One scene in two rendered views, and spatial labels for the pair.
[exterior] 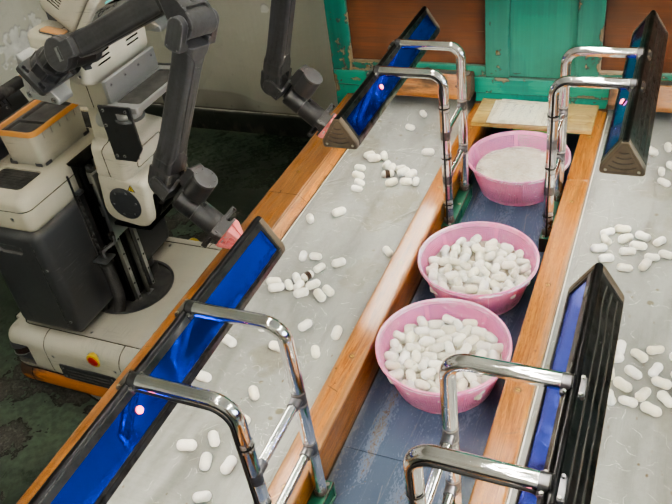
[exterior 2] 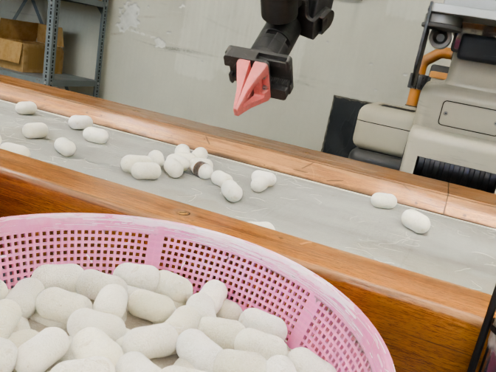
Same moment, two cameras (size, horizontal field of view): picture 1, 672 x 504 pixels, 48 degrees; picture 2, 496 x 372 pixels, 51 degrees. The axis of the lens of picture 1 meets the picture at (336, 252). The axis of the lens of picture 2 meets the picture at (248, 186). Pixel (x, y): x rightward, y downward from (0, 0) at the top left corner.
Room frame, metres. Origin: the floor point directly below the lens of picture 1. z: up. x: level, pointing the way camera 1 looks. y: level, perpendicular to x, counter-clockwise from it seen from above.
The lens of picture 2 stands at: (1.30, -0.54, 0.90)
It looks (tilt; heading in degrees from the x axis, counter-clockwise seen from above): 15 degrees down; 80
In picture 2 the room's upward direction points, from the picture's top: 11 degrees clockwise
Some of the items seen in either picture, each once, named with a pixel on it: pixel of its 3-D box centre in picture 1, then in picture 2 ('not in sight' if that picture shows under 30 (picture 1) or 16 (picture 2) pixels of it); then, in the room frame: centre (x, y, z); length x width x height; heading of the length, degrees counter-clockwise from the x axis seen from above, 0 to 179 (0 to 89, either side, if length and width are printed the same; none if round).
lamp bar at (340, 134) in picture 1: (387, 69); not in sight; (1.66, -0.19, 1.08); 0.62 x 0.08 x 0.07; 152
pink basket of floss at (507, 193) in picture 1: (518, 170); not in sight; (1.68, -0.52, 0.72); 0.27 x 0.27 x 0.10
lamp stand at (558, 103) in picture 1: (592, 153); not in sight; (1.43, -0.61, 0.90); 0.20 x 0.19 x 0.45; 152
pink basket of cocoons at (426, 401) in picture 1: (443, 359); not in sight; (1.05, -0.18, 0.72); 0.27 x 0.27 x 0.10
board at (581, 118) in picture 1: (534, 115); not in sight; (1.88, -0.62, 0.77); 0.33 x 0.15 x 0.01; 62
